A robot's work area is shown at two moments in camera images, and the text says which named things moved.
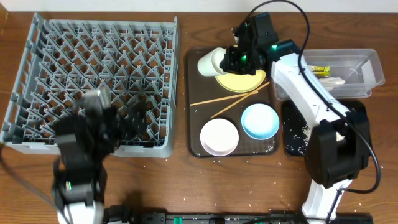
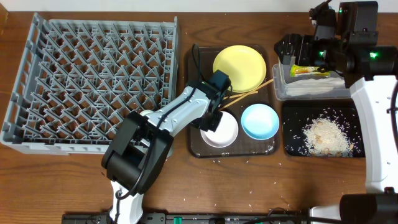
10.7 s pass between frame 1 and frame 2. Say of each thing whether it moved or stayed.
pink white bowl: moved
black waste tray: stayed
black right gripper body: moved
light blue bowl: stayed
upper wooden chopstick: stayed
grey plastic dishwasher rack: stayed
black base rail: stayed
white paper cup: moved
